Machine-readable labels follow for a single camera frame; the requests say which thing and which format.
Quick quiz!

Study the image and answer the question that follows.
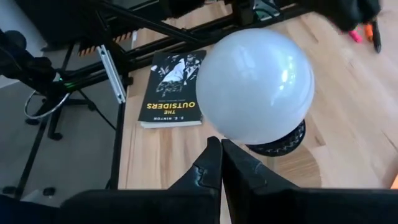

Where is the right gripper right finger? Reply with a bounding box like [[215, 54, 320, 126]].
[[221, 139, 398, 224]]

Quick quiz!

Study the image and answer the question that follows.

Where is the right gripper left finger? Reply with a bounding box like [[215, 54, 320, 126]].
[[58, 136, 223, 224]]

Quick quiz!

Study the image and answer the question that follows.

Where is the wooden base table lamp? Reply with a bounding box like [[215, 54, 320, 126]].
[[245, 119, 324, 189]]

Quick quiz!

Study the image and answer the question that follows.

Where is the white globe lightbulb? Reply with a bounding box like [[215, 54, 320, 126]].
[[195, 27, 315, 146]]

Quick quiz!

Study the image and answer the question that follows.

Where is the pink foam strip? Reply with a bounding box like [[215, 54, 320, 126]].
[[348, 29, 363, 44]]

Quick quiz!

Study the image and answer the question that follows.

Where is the orange marker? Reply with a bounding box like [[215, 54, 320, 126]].
[[364, 24, 374, 42]]

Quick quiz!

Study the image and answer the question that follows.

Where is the silver aluminium bracket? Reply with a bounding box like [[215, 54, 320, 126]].
[[96, 45, 127, 104]]

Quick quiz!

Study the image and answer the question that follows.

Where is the black aluminium table frame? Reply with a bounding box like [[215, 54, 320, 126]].
[[0, 0, 312, 200]]

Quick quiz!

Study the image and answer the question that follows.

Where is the grey cable loop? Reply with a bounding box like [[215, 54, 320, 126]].
[[24, 90, 73, 121]]

